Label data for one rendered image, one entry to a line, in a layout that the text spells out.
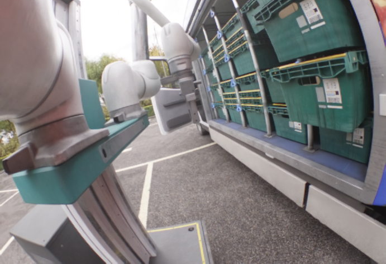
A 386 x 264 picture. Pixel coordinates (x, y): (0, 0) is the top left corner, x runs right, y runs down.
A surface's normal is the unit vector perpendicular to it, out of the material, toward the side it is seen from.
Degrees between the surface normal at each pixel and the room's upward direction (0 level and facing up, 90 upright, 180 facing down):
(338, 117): 99
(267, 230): 0
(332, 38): 95
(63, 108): 91
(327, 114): 97
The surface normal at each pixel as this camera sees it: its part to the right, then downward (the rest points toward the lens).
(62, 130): 0.85, -0.24
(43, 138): 0.59, -0.11
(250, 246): -0.25, -0.96
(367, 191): -0.95, 0.27
